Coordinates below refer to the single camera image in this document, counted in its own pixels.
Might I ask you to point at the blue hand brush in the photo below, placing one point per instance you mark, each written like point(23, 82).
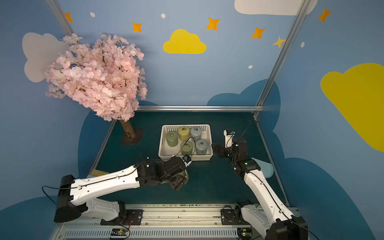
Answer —
point(97, 173)

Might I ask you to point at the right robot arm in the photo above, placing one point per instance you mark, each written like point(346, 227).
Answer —
point(275, 221)

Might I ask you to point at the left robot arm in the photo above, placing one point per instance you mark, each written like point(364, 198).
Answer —
point(81, 197)

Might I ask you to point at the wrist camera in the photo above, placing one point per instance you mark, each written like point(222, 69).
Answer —
point(187, 160)
point(229, 134)

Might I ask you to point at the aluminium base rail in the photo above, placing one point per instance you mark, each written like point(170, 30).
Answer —
point(161, 222)

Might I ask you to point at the light blue dustpan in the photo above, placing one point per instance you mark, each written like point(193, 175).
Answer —
point(266, 168)

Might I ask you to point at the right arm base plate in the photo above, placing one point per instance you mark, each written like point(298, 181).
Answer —
point(234, 216)

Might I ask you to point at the yellow canister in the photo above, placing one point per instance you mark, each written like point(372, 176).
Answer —
point(184, 133)
point(184, 177)

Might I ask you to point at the pink cherry blossom tree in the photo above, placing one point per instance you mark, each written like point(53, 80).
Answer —
point(105, 77)

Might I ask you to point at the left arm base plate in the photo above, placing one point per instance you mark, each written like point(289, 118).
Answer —
point(129, 218)

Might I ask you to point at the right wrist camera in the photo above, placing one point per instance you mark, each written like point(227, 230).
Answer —
point(229, 134)

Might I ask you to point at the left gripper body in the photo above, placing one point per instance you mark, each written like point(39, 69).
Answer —
point(180, 181)

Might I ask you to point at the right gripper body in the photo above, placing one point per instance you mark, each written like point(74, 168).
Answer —
point(222, 149)

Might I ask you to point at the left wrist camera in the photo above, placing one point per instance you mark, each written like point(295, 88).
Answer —
point(187, 160)

